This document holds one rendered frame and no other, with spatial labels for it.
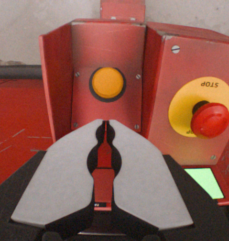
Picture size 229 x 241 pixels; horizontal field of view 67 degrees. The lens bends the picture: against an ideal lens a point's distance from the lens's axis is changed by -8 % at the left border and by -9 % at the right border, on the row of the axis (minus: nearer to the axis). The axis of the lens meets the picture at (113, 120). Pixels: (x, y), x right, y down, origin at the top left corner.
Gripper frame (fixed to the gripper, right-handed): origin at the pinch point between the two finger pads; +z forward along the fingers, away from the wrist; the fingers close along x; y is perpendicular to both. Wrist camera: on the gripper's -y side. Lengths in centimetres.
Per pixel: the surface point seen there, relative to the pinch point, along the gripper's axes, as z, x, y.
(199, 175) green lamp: 4.7, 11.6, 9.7
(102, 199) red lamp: 1.5, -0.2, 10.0
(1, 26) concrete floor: 84, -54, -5
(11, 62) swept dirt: 85, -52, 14
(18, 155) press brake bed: 20.1, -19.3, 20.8
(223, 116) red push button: 2.9, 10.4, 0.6
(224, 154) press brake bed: 23.0, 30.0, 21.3
